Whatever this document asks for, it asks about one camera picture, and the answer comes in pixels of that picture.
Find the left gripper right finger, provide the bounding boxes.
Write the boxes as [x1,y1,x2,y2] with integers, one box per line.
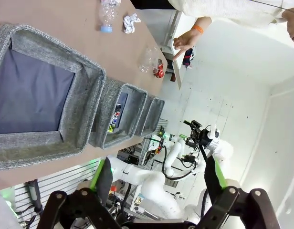
[197,155,281,229]

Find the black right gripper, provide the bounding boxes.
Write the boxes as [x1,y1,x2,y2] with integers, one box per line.
[184,120,219,150]

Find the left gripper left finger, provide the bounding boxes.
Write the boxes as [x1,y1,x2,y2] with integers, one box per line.
[41,158,128,229]

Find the crushed red soda can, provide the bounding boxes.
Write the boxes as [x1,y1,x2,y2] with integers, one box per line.
[153,59,166,79]

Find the crushed clear plastic cup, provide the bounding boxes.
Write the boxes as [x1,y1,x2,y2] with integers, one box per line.
[138,46,160,73]

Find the plastic bottle blue cap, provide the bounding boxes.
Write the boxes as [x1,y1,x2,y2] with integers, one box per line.
[98,0,121,33]

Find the person left forearm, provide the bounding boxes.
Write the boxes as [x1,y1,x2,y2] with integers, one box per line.
[196,16,212,34]

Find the person left hand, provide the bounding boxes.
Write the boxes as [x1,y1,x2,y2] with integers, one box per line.
[172,25,201,61]

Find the white slatted panel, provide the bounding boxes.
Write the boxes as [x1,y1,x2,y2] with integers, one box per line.
[13,158,101,215]

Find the black hanging tool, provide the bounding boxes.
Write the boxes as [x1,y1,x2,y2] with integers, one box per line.
[27,180,42,213]

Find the grey fabric basket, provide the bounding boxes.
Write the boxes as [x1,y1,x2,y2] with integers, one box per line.
[88,77,149,150]
[135,95,166,138]
[0,23,107,171]

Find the large white table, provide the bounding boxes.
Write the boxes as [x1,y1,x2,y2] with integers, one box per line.
[172,19,290,90]

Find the person white zip jacket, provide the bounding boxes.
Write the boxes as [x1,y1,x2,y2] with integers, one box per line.
[168,0,294,29]

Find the crumpled white paper ball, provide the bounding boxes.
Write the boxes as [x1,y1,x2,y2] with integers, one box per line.
[123,13,142,34]

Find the person black trousers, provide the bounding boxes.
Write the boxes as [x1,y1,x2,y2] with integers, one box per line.
[131,0,176,10]

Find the person head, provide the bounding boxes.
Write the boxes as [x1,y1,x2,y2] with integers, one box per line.
[282,10,294,69]

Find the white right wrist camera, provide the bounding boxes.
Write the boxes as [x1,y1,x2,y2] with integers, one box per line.
[206,123,221,139]

